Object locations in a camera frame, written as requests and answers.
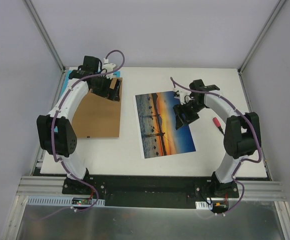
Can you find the right aluminium corner post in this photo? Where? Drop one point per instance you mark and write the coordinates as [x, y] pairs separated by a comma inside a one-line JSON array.
[[263, 32]]

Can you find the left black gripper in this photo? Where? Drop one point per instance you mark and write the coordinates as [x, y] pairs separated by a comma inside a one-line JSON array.
[[107, 90]]

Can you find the right white slotted cable duct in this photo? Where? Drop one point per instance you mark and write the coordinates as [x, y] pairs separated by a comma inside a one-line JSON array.
[[203, 205]]

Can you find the brown cardboard backing board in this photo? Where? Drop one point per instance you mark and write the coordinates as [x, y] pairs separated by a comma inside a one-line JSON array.
[[96, 117]]

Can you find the red handled screwdriver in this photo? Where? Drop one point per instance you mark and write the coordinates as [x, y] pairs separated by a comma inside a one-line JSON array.
[[218, 125]]

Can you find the aluminium corner post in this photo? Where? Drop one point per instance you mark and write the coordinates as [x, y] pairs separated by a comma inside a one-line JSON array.
[[44, 34], [263, 32]]

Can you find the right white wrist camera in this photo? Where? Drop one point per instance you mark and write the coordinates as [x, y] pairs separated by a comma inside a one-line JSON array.
[[182, 96]]

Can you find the left aluminium corner post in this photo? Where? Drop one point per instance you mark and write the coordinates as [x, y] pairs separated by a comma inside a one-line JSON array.
[[44, 34]]

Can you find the left white slotted cable duct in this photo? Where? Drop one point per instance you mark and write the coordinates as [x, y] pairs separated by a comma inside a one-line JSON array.
[[64, 201]]

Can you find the white slotted cable duct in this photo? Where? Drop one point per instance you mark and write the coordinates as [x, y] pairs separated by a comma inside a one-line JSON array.
[[64, 201], [203, 205]]

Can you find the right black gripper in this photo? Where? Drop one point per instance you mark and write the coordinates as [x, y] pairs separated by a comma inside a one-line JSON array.
[[185, 113]]

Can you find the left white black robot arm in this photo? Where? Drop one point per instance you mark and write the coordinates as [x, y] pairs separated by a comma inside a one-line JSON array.
[[55, 130]]

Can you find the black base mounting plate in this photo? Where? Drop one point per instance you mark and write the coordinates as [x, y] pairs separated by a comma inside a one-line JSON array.
[[169, 192]]

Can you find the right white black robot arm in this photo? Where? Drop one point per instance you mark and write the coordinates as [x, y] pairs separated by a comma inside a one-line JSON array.
[[241, 136]]

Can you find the sunset fishing photo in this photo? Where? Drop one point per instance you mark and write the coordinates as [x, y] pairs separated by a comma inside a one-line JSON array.
[[156, 122]]

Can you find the aluminium front rail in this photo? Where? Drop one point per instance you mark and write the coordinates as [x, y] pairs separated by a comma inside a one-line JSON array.
[[53, 185]]

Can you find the blue wooden picture frame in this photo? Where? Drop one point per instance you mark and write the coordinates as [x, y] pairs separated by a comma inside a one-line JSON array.
[[115, 74]]

